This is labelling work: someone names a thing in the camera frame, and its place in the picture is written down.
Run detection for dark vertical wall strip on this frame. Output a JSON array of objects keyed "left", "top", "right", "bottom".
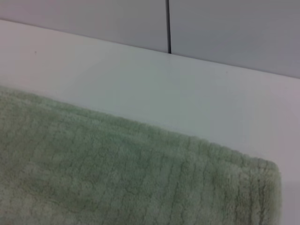
[{"left": 165, "top": 0, "right": 172, "bottom": 53}]

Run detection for green ribbed terry towel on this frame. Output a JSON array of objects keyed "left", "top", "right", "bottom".
[{"left": 0, "top": 85, "right": 282, "bottom": 225}]

